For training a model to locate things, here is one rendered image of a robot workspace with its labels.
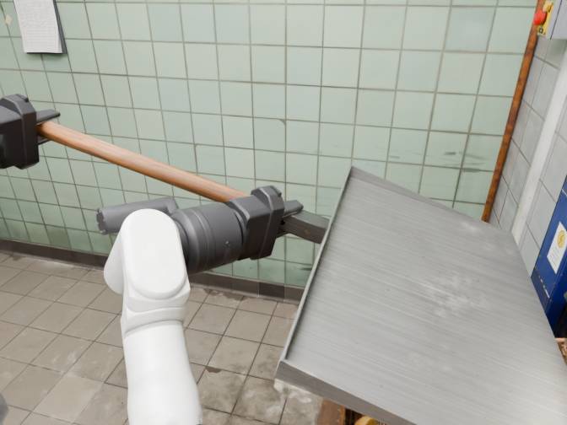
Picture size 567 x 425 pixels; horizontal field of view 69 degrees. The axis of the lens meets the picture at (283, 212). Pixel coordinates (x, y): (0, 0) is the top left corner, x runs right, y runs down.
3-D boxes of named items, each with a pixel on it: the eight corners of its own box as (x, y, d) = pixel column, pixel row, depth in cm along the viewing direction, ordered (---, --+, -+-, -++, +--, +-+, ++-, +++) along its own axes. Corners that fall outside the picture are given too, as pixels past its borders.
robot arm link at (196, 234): (224, 252, 52) (135, 277, 44) (196, 285, 59) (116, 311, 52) (190, 178, 55) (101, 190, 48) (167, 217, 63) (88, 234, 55)
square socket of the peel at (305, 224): (266, 226, 66) (271, 208, 64) (272, 215, 69) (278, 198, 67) (320, 246, 65) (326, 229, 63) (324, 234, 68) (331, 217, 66)
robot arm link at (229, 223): (275, 271, 64) (207, 294, 57) (240, 235, 70) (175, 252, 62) (296, 203, 58) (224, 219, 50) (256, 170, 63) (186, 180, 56)
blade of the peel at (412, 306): (272, 377, 43) (279, 360, 42) (346, 175, 90) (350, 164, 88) (629, 524, 39) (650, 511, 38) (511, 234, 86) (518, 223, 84)
